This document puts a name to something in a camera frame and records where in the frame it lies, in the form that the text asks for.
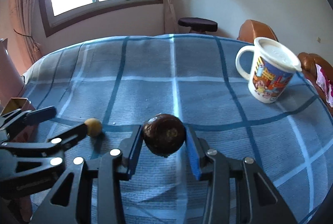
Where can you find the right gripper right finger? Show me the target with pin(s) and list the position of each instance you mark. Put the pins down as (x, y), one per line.
(199, 162)

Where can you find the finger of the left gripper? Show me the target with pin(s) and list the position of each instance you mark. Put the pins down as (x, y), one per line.
(35, 117)
(70, 137)

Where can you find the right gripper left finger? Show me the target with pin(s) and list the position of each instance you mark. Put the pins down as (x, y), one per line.
(130, 149)

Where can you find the small yellow round fruit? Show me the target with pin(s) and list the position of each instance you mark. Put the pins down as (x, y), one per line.
(94, 127)

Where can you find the dark brown passion fruit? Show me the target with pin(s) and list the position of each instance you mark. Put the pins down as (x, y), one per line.
(164, 134)

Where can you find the pink electric kettle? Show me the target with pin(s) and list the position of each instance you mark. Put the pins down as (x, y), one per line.
(11, 82)

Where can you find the blue plaid tablecloth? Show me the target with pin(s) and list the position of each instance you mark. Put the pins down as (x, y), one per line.
(125, 80)

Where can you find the white cartoon mug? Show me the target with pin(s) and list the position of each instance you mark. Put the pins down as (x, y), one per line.
(273, 66)

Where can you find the dark round stool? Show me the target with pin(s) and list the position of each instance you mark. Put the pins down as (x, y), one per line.
(198, 25)

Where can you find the pink left curtain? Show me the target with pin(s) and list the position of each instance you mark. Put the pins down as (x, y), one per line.
(21, 17)

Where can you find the pink curtain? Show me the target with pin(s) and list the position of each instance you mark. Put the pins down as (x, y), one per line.
(21, 17)
(170, 20)

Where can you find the pink right curtain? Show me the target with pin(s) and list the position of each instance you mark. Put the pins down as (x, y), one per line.
(170, 20)

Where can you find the orange wooden chair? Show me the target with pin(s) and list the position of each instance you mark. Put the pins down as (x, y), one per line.
(308, 65)
(252, 29)

